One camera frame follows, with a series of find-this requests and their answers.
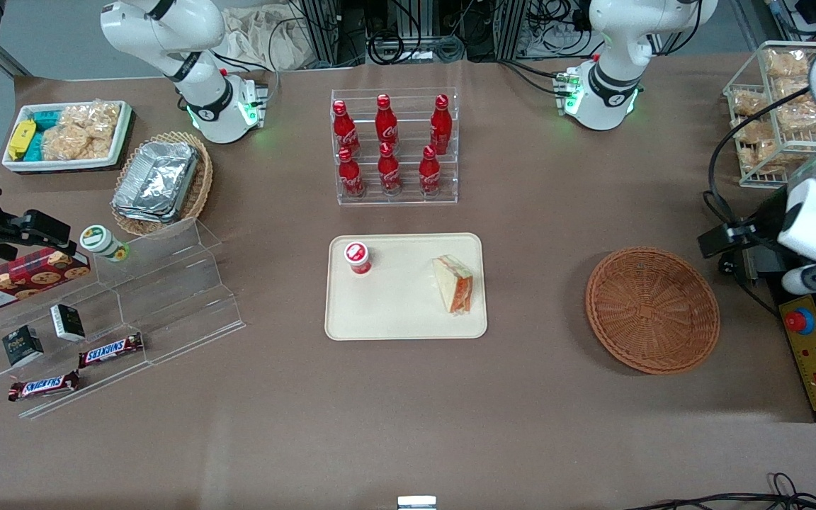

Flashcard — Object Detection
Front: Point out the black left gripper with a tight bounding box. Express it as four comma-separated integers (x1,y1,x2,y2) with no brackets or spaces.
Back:
696,187,796,260

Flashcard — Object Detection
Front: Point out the triangle sandwich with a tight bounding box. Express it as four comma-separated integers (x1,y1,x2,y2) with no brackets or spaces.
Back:
431,254,475,315

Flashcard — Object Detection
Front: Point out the brown round wicker basket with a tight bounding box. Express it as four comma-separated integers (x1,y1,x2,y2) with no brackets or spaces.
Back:
584,245,722,376

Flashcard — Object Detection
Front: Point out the light oval wicker basket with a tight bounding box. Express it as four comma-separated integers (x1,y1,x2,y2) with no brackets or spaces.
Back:
110,130,215,238

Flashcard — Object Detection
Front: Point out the cream plastic tray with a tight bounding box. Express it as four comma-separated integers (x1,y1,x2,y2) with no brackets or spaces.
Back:
324,232,488,341

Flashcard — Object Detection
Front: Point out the white plastic bin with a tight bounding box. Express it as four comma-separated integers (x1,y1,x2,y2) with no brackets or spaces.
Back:
1,100,133,174

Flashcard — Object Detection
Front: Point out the yellow snack packet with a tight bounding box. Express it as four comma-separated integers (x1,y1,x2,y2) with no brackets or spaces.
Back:
8,118,38,162

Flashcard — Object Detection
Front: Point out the red plaid cookie box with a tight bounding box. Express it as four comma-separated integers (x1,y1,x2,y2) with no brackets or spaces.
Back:
0,247,92,317

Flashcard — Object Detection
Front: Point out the clear bag of crackers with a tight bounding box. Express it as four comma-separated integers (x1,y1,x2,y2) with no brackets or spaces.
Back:
59,102,124,146
775,76,816,108
41,124,113,162
754,137,807,176
764,49,812,79
778,102,816,137
732,118,778,144
732,90,771,119

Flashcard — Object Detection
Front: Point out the green-lid white bottle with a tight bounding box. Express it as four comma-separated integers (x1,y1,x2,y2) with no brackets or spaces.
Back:
79,224,131,264

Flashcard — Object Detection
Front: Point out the red emergency stop button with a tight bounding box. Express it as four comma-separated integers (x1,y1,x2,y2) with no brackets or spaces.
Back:
784,307,816,336

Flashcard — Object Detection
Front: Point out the black box white label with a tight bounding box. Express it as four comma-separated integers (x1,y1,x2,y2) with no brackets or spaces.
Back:
50,302,87,343

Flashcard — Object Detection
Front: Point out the silver foil container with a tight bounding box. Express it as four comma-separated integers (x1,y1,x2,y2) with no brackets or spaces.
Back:
119,140,200,213
111,195,183,225

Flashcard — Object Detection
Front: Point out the black box gold print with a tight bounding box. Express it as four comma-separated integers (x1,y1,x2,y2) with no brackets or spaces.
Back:
1,324,46,368

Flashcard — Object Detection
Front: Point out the Snickers chocolate bar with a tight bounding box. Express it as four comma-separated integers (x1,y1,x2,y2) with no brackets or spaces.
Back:
78,332,145,370
8,369,81,403

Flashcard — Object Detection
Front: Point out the clear acrylic stepped stand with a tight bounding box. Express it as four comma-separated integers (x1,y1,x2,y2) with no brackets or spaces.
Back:
91,217,247,366
0,259,154,421

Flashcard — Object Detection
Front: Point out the red cola bottle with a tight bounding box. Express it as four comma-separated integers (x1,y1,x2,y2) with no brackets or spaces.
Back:
331,99,360,154
337,147,366,198
375,93,400,147
418,144,443,198
377,142,402,196
429,93,453,156

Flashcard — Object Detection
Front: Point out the beige cloth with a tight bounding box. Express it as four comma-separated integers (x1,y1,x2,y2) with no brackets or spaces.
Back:
222,6,325,73

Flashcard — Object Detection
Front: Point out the clear acrylic bottle rack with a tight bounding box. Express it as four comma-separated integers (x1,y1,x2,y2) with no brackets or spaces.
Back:
329,87,460,207

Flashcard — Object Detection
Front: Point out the red yogurt cup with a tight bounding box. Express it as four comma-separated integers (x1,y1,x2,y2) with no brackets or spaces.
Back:
343,241,373,276

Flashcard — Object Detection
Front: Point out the black power cable with plug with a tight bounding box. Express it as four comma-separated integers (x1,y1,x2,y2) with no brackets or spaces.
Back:
703,189,781,317

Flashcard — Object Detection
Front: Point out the white wire rack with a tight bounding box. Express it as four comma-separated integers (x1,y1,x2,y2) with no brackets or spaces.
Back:
722,40,816,191

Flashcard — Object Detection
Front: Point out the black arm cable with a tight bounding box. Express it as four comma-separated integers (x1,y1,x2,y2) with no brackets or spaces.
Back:
707,85,816,234

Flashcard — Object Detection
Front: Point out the black floor cable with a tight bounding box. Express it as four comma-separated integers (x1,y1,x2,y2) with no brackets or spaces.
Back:
623,472,816,510

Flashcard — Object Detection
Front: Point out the coiled black cable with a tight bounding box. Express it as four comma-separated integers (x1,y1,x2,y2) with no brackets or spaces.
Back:
368,27,424,66

